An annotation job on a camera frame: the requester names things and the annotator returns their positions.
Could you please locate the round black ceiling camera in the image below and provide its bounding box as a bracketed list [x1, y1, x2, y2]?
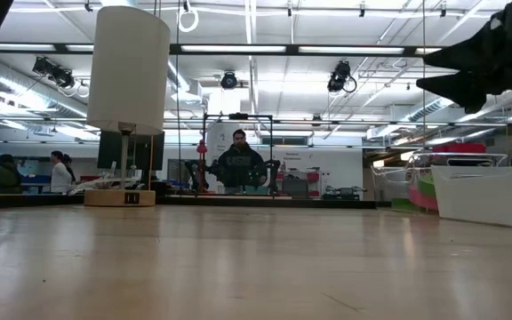
[220, 70, 239, 91]

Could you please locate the white hanging cable loop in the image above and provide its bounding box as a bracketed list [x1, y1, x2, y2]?
[178, 7, 200, 34]

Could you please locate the person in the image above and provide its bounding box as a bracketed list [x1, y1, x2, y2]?
[216, 128, 269, 196]
[0, 153, 23, 195]
[50, 149, 74, 194]
[62, 153, 77, 184]

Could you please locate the black ceiling spotlight with cable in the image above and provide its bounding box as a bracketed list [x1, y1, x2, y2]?
[326, 60, 358, 95]

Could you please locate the clear plastic container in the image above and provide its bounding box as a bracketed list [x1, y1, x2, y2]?
[370, 152, 510, 215]

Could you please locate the black table frame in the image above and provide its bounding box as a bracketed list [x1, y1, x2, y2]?
[0, 191, 391, 211]

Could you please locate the white shade wooden base lamp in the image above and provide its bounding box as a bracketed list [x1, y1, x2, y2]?
[83, 4, 172, 208]

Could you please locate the black monitor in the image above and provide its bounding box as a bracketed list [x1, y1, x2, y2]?
[98, 131, 166, 172]

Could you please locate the silver ventilation duct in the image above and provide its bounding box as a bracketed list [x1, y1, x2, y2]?
[0, 55, 89, 119]

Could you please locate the red storage bin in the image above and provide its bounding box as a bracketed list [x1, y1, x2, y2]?
[433, 141, 487, 155]

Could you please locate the black ceiling spotlight cluster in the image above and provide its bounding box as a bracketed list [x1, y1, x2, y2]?
[32, 56, 76, 90]

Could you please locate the black ceiling beam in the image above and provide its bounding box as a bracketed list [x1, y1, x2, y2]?
[0, 42, 444, 59]

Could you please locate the black gantry frame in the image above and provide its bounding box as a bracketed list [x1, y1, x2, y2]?
[202, 112, 276, 196]

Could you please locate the red figure on pole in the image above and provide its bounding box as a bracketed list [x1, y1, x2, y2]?
[196, 139, 209, 193]

